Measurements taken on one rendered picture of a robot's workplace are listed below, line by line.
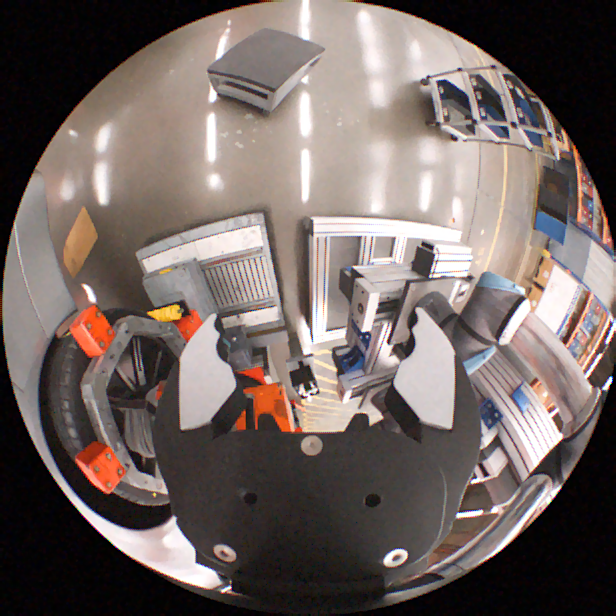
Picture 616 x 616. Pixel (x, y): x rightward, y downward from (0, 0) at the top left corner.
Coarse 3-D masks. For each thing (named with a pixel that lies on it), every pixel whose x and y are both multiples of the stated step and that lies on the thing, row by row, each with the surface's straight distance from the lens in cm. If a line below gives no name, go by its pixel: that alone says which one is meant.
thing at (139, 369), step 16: (144, 336) 72; (128, 352) 93; (144, 352) 88; (160, 352) 81; (144, 368) 97; (160, 368) 91; (128, 384) 66; (144, 384) 72; (112, 400) 62; (144, 464) 69
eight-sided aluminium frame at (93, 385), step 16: (128, 320) 56; (144, 320) 61; (128, 336) 55; (160, 336) 74; (176, 336) 73; (112, 352) 51; (176, 352) 79; (96, 368) 48; (112, 368) 50; (80, 384) 51; (96, 384) 47; (96, 400) 47; (96, 416) 48; (112, 416) 49; (96, 432) 52; (112, 432) 49; (112, 448) 49; (128, 464) 52; (128, 480) 52; (144, 480) 54; (160, 480) 59
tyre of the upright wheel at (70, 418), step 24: (120, 312) 66; (144, 312) 76; (72, 336) 60; (72, 360) 54; (48, 384) 70; (72, 384) 53; (72, 408) 53; (72, 432) 54; (72, 456) 70; (120, 480) 60; (144, 504) 68
